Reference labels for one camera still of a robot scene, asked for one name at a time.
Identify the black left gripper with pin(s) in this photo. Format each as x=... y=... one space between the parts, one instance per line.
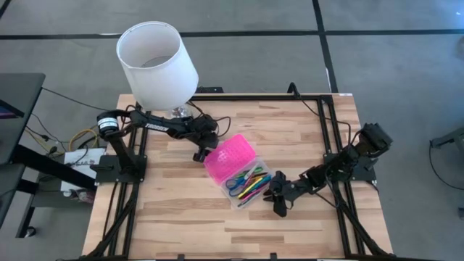
x=204 y=130

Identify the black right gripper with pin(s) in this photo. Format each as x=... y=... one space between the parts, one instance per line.
x=290 y=188

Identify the clear box with pink lid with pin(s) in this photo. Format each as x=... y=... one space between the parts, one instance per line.
x=228 y=156

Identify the light blue pen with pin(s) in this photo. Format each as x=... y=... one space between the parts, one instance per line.
x=264 y=180

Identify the pink highlighter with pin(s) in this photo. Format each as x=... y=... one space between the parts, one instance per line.
x=253 y=195

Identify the yellow pen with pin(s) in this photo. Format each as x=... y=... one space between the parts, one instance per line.
x=250 y=187

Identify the translucent green pen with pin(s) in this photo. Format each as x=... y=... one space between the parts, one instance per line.
x=258 y=169

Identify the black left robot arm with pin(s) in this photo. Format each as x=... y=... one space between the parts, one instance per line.
x=159 y=125

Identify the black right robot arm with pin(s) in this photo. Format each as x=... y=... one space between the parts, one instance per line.
x=348 y=159

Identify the white cardboard box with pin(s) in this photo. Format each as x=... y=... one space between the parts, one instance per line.
x=96 y=154

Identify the black power strip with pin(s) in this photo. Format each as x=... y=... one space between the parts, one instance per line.
x=214 y=89

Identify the white shade silver table lamp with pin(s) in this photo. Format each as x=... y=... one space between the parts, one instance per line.
x=159 y=79

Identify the black diagonal stand beam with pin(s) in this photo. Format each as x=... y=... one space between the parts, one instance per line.
x=43 y=165

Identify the grey chair base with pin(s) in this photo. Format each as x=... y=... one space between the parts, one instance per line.
x=449 y=138

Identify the black caster wheel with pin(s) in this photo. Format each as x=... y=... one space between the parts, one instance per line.
x=31 y=231

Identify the dark monitor screen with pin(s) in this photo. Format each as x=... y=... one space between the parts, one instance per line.
x=9 y=110

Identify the black rail clamp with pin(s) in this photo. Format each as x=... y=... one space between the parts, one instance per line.
x=180 y=257
x=273 y=256

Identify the black aluminium table frame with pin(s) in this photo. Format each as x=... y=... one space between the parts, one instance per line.
x=253 y=97

